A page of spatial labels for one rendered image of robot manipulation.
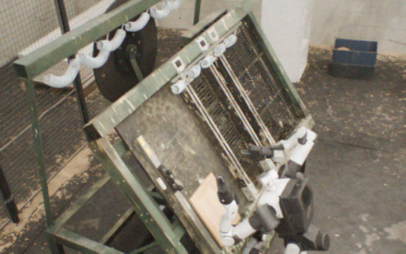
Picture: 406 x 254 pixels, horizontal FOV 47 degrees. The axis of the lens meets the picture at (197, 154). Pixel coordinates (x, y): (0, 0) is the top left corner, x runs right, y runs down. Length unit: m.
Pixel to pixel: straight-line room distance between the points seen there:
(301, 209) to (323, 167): 2.57
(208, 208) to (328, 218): 1.87
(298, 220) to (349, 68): 4.52
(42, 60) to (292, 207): 1.68
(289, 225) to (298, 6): 4.13
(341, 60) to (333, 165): 2.16
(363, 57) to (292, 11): 1.25
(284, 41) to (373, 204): 2.81
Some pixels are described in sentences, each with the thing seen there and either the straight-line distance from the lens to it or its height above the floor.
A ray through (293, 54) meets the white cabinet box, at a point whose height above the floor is 0.44.
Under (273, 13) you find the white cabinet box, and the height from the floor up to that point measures 0.99.
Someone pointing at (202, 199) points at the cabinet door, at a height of 1.17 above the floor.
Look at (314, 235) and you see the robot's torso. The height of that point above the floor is 1.07.
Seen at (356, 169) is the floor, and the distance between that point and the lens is 5.45.
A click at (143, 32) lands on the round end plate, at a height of 1.91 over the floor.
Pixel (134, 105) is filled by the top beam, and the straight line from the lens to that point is 2.84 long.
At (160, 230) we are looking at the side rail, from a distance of 2.84.
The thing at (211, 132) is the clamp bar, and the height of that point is 1.43.
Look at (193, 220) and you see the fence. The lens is 3.04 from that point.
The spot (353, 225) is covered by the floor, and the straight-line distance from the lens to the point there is 4.78.
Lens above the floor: 3.28
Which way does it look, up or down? 36 degrees down
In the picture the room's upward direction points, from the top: 3 degrees counter-clockwise
